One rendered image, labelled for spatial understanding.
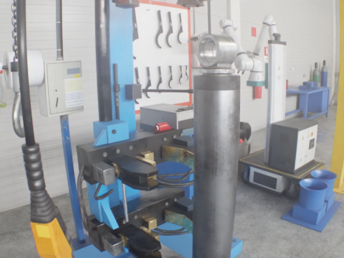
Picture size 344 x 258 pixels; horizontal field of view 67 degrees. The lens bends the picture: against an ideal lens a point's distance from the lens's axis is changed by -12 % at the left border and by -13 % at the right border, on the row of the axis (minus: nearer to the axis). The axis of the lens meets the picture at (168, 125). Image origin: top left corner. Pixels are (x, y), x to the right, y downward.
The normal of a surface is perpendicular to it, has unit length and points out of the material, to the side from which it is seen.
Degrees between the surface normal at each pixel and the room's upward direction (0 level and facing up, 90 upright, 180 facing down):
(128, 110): 90
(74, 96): 90
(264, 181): 90
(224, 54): 104
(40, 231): 90
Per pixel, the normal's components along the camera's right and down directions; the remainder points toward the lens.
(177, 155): -0.54, 0.20
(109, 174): 0.68, 0.15
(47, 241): -0.04, 0.22
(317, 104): -0.74, 0.17
